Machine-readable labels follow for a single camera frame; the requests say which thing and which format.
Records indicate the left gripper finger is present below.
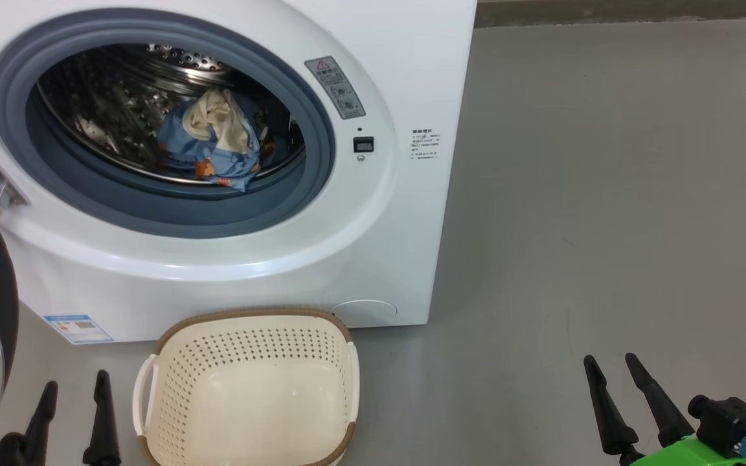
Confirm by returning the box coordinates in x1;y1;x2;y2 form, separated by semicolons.
83;370;121;466
23;381;60;466

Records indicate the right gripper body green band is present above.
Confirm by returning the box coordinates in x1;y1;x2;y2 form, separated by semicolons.
619;435;746;466

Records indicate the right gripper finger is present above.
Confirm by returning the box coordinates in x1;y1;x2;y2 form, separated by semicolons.
626;353;695;447
583;355;639;456

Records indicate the cream perforated laundry basket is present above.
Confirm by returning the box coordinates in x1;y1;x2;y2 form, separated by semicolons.
132;307;361;466

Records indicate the white front-load washing machine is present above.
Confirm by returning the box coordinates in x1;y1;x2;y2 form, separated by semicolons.
0;0;477;344

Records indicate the blue white energy label sticker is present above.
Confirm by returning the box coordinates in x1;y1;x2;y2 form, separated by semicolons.
43;315;115;345

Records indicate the small printed text sticker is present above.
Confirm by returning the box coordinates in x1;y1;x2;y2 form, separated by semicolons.
411;128;442;161

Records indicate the grey warning sticker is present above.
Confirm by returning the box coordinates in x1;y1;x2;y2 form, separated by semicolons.
304;56;367;120

